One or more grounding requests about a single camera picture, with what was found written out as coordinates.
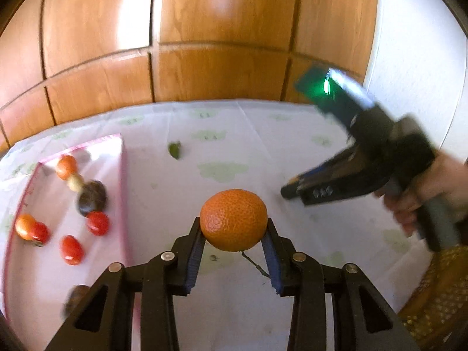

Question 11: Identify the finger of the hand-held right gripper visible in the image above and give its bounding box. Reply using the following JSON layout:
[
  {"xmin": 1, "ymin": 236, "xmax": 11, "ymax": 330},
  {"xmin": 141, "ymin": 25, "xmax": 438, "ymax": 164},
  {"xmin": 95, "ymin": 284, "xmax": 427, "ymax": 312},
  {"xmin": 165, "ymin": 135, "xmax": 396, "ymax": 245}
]
[
  {"xmin": 300, "ymin": 166, "xmax": 388, "ymax": 207},
  {"xmin": 281, "ymin": 146, "xmax": 366, "ymax": 200}
]

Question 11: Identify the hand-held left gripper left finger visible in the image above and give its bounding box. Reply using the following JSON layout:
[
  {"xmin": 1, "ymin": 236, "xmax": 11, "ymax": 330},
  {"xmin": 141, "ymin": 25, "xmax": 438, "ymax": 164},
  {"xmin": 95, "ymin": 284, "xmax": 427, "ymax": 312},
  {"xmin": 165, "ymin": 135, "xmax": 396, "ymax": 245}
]
[{"xmin": 46, "ymin": 217, "xmax": 205, "ymax": 351}]

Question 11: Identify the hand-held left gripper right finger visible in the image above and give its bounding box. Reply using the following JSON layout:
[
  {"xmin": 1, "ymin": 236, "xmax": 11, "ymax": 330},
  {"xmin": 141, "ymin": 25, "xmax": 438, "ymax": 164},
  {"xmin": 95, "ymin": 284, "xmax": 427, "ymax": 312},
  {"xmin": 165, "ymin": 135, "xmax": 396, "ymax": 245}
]
[{"xmin": 260, "ymin": 218, "xmax": 421, "ymax": 351}]

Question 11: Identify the orange tangerine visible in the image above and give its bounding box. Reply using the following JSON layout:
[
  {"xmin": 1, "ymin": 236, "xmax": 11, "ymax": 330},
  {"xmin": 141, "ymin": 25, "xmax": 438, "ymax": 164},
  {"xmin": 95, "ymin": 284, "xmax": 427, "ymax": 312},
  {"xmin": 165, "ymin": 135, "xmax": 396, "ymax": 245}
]
[
  {"xmin": 56, "ymin": 154, "xmax": 78, "ymax": 180},
  {"xmin": 15, "ymin": 214, "xmax": 37, "ymax": 241},
  {"xmin": 199, "ymin": 189, "xmax": 268, "ymax": 252}
]

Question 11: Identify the red cherry tomato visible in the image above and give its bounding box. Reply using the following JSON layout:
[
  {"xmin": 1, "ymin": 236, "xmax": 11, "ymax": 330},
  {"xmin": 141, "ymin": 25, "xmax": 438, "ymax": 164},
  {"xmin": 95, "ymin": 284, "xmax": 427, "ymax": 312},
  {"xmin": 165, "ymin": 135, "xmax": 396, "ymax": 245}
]
[
  {"xmin": 30, "ymin": 222, "xmax": 51, "ymax": 244},
  {"xmin": 59, "ymin": 235, "xmax": 85, "ymax": 266},
  {"xmin": 86, "ymin": 211, "xmax": 110, "ymax": 236}
]

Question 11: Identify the dark brown round fruit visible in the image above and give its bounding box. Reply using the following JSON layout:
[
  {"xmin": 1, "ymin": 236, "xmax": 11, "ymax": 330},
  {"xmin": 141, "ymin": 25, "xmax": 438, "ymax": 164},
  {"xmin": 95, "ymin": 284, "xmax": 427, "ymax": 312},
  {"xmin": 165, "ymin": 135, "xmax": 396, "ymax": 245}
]
[
  {"xmin": 76, "ymin": 180, "xmax": 108, "ymax": 217},
  {"xmin": 62, "ymin": 284, "xmax": 90, "ymax": 319}
]

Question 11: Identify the pink shallow box tray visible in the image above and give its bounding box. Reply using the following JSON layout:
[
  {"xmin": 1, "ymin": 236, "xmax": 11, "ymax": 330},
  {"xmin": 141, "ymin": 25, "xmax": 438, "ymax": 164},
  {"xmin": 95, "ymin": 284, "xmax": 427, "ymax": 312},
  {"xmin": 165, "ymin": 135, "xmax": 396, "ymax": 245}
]
[{"xmin": 3, "ymin": 133, "xmax": 137, "ymax": 322}]

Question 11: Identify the person's right hand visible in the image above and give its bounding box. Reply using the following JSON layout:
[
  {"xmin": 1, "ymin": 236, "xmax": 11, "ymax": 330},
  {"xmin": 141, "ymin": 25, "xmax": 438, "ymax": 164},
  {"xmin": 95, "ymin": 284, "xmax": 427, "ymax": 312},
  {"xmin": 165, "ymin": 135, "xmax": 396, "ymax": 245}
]
[{"xmin": 382, "ymin": 154, "xmax": 468, "ymax": 239}]

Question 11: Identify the thin brown twig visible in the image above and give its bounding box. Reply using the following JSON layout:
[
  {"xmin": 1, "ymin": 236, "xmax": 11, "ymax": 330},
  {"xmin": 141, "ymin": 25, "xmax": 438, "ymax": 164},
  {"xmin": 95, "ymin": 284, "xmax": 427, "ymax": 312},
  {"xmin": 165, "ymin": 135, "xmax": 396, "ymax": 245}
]
[{"xmin": 239, "ymin": 250, "xmax": 271, "ymax": 278}]

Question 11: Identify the white green-printed tablecloth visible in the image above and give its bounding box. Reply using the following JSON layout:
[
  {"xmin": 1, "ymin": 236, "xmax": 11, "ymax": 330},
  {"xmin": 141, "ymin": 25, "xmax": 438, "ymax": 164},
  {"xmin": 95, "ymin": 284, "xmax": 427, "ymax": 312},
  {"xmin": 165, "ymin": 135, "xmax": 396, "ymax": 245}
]
[{"xmin": 0, "ymin": 99, "xmax": 443, "ymax": 351}]

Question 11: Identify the wicker chair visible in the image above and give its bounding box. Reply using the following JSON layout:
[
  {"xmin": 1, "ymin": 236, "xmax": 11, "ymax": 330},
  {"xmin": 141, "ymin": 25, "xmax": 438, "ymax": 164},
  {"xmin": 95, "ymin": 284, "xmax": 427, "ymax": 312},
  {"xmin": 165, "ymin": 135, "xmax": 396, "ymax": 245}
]
[{"xmin": 397, "ymin": 245, "xmax": 468, "ymax": 351}]

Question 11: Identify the wooden wardrobe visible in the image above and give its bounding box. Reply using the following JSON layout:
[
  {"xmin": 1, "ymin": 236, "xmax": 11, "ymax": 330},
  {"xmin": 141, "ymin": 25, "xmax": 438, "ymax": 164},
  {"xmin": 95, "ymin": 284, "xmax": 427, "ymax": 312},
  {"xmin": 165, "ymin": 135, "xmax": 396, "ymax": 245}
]
[{"xmin": 0, "ymin": 0, "xmax": 379, "ymax": 154}]

